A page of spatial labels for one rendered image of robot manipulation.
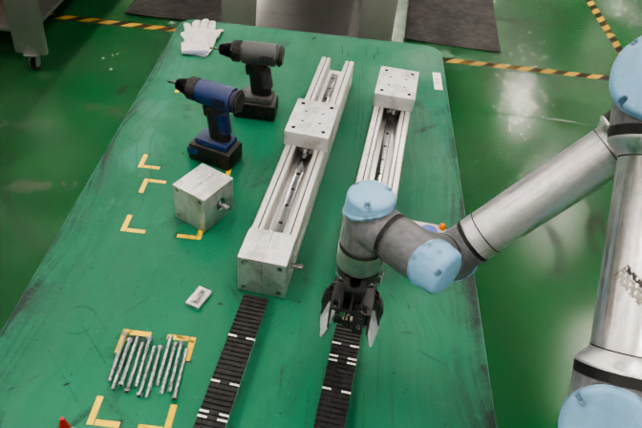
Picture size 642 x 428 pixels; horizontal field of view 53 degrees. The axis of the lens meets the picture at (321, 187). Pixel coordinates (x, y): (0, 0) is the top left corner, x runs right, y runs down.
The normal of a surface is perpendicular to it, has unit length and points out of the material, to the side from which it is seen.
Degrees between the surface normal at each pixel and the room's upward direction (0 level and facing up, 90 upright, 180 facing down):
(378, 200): 1
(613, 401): 61
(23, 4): 90
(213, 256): 0
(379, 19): 90
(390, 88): 0
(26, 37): 90
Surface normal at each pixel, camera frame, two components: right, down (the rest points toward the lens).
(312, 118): 0.08, -0.77
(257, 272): -0.19, 0.61
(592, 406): -0.53, 0.00
